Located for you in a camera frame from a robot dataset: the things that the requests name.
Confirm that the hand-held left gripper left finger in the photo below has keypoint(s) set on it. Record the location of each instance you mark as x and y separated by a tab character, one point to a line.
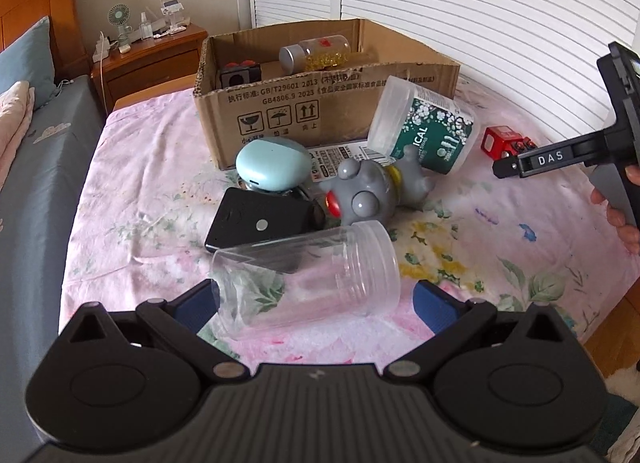
192	305

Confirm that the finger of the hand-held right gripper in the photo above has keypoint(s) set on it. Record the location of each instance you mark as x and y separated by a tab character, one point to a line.
507	166

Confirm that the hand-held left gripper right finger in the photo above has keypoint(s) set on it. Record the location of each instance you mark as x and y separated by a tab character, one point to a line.
430	308

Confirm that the small red toy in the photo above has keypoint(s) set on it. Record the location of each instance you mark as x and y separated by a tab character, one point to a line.
500	139

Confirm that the green label cotton swab jar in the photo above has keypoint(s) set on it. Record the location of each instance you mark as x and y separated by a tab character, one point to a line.
425	133

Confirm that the clear plastic jar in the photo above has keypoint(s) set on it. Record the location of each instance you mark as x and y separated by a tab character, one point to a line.
350	268

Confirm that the grey toy figure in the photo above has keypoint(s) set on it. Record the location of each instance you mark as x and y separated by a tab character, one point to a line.
365	183

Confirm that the teal oval case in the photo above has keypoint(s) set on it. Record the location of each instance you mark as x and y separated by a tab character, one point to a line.
272	163

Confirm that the clear plastic box white label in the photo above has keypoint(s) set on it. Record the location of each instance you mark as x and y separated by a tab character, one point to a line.
332	158

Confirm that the brown cardboard box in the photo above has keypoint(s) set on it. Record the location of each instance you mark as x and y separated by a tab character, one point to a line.
260	103

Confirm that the person's right hand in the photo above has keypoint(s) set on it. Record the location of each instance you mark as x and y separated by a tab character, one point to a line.
622	230

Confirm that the black rectangular case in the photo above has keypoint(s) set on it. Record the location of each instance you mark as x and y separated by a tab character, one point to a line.
240	218

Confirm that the pink floral bedsheet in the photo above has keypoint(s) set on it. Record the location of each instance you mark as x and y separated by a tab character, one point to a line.
150	183

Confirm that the blue bed sheet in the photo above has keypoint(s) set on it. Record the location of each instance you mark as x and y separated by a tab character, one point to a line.
40	193

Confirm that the silver cap clear bottle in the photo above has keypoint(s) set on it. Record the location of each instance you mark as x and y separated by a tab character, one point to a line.
310	55

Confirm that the black block with round hole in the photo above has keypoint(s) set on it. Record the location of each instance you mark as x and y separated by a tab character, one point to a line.
232	79

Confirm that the black toy with red caps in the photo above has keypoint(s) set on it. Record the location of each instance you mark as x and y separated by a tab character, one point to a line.
253	74

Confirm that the wooden nightstand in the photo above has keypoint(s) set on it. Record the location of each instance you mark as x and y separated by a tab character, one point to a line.
150	63

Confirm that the pink quilt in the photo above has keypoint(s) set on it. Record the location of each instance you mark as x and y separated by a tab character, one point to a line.
12	128

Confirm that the clear spray bottle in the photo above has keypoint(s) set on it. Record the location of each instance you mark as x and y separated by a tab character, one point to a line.
146	28

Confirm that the blue pillow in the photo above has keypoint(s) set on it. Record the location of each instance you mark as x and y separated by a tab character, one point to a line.
25	63

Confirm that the white phone stand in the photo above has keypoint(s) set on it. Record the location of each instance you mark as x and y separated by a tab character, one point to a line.
172	10

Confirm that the small green desk fan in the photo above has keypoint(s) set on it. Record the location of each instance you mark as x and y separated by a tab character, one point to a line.
119	17

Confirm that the wooden headboard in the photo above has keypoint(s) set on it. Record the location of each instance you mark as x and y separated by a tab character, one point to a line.
55	3

